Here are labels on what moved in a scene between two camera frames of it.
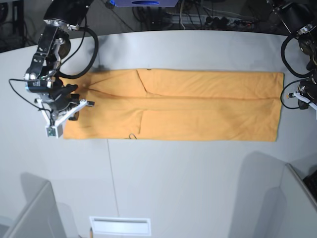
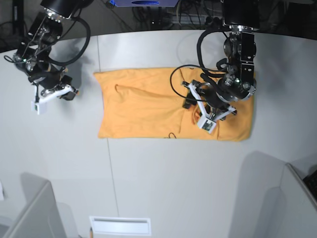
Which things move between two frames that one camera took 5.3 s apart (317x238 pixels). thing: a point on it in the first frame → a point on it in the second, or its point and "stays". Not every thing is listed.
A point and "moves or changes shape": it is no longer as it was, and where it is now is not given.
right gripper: (307, 92) → (212, 106)
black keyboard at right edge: (310, 181) stays
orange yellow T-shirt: (181, 104) moves or changes shape
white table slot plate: (120, 225) stays
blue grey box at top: (146, 3) stays
